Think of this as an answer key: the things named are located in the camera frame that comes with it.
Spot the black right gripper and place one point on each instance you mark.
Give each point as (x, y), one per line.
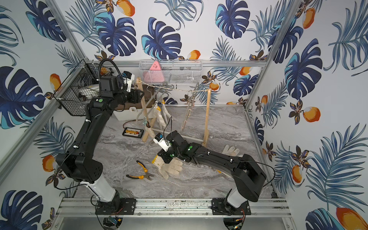
(166, 159)

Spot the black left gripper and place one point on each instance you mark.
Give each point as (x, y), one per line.
(136, 95)

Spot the beige glove yellow cuff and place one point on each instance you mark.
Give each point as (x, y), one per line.
(166, 169)

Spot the wooden drying rack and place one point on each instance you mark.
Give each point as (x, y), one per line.
(180, 110)

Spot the grey multi-clip hanger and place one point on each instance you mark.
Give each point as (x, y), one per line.
(158, 100)

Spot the white glove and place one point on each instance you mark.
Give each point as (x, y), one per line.
(161, 113)

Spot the beige glove red cuff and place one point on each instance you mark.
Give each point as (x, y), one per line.
(148, 130)

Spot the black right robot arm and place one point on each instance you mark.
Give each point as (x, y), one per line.
(248, 176)

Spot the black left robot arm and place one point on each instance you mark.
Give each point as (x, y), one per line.
(77, 162)

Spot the brown lidded storage box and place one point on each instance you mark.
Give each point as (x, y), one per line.
(130, 111)

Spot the pink triangular card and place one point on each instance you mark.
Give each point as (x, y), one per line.
(154, 74)

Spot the small black tablet device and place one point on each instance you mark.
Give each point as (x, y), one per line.
(133, 133)

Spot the white object in basket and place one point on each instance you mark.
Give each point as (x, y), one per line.
(88, 92)

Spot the beige glove right side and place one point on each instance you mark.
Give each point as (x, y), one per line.
(231, 151)

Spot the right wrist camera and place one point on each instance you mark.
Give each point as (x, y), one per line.
(162, 142)

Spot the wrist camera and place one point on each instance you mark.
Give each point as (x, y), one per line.
(162, 142)
(129, 77)

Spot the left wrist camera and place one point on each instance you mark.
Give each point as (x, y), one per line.
(129, 77)

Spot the clear mesh wall tray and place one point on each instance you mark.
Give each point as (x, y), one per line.
(184, 72)

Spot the black wire basket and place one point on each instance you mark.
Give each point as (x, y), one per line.
(84, 74)

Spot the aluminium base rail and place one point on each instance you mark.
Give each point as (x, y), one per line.
(180, 208)

